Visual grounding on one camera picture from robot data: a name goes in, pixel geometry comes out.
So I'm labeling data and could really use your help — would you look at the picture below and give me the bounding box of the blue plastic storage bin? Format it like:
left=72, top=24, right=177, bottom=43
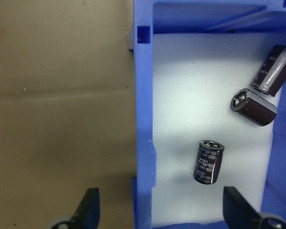
left=128, top=0, right=286, bottom=229

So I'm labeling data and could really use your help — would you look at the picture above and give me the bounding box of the black terminal block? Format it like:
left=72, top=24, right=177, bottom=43
left=193, top=140, right=225, bottom=185

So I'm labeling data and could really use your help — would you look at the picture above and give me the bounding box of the black cylindrical capacitor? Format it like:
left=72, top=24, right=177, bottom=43
left=230, top=87, right=278, bottom=127
left=249, top=44, right=286, bottom=97

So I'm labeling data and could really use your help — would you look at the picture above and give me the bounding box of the white foam liner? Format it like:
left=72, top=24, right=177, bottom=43
left=151, top=32, right=283, bottom=224

